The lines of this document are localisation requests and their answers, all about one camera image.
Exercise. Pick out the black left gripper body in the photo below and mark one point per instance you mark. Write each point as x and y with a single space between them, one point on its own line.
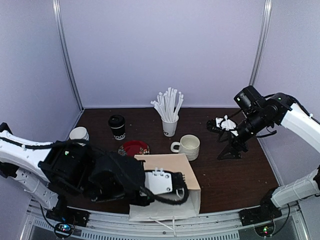
143 203

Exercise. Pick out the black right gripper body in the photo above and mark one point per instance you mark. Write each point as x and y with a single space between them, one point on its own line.
234 141

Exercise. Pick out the brown paper bag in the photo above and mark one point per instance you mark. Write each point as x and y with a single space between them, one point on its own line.
159 212

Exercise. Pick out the black white paper cup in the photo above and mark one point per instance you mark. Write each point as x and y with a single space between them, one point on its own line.
119 133

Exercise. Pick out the stack of paper cups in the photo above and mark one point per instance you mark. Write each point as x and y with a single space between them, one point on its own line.
79 133

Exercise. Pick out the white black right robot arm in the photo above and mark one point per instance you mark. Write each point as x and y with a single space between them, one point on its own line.
289 136

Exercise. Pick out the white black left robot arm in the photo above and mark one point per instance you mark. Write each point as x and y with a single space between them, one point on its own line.
50 170

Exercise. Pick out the cream ceramic mug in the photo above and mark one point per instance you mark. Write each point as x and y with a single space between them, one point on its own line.
188 145

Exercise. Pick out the red floral plate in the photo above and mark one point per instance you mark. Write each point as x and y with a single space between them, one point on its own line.
134 147

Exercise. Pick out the paper cup holding straws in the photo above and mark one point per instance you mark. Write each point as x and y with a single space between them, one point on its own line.
169 128

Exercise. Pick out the bundle of white wrapped straws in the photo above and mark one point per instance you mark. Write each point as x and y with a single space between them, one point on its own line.
168 104

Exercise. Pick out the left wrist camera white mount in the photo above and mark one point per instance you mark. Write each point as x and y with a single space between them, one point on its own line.
160 181

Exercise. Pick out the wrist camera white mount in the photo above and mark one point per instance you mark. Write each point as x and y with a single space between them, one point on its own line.
160 181
222 124

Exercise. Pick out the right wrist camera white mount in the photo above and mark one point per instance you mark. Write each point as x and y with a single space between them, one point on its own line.
222 124

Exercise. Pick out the aluminium front rail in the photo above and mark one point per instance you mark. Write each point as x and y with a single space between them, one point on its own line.
225 225

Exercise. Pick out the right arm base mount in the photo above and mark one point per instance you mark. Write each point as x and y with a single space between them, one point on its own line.
263 216

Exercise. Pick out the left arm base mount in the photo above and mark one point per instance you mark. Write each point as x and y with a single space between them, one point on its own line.
64 219

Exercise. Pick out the right aluminium wall post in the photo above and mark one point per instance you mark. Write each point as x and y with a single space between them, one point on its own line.
263 35

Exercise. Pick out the aluminium wall post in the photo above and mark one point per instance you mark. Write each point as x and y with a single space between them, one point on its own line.
66 57
263 35

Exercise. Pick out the left aluminium wall post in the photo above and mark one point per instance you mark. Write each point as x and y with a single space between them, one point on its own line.
66 57

